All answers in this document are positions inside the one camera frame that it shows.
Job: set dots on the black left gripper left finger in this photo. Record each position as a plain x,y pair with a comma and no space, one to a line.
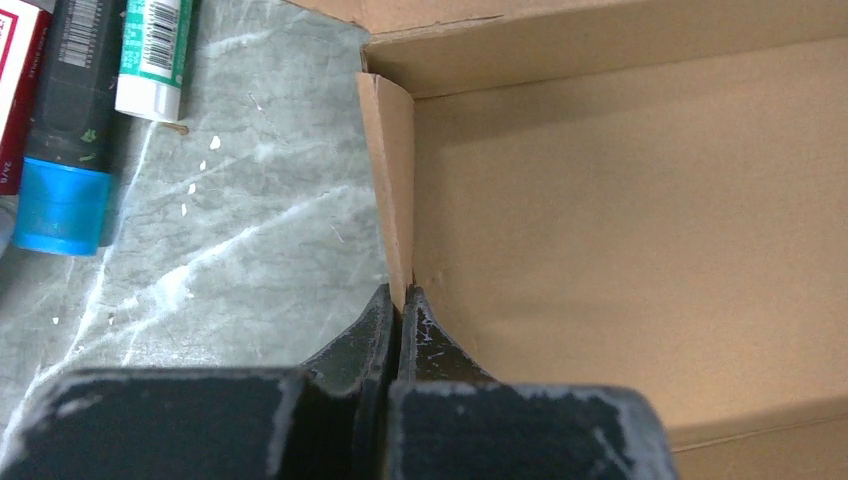
319,419

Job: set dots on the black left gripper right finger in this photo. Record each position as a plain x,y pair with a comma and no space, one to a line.
450,419

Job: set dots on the brown cardboard box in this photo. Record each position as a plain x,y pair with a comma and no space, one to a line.
640,194

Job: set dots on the blue capped glue stick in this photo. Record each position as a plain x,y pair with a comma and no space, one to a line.
67,161

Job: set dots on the white green capped tube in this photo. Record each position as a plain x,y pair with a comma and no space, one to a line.
154,48

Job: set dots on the small red white box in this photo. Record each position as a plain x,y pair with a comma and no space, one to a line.
24,29

